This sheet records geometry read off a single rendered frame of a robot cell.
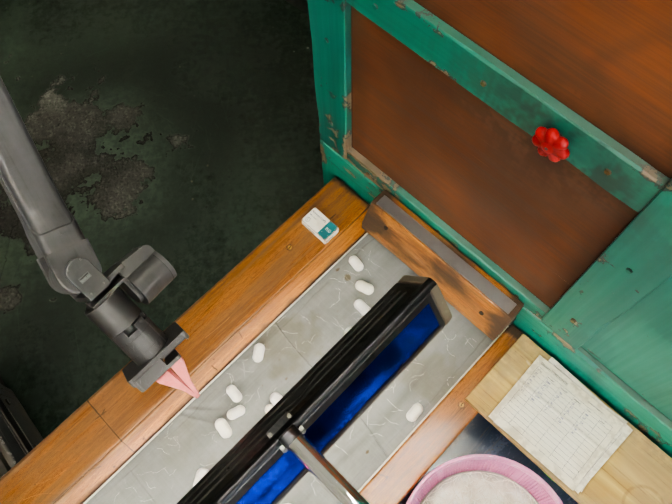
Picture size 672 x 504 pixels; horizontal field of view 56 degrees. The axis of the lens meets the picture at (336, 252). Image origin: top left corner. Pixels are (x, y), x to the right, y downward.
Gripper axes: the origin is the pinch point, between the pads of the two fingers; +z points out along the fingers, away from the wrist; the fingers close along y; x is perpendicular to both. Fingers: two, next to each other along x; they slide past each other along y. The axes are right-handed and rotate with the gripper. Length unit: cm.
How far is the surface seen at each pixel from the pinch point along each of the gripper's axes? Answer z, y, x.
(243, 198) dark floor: 7, 48, 107
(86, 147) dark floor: -35, 24, 141
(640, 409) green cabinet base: 41, 45, -28
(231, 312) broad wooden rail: -0.4, 12.9, 13.3
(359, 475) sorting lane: 27.4, 9.0, -6.3
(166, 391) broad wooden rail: 1.2, -3.6, 11.7
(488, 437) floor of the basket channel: 41, 29, -8
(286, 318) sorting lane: 6.6, 19.1, 10.9
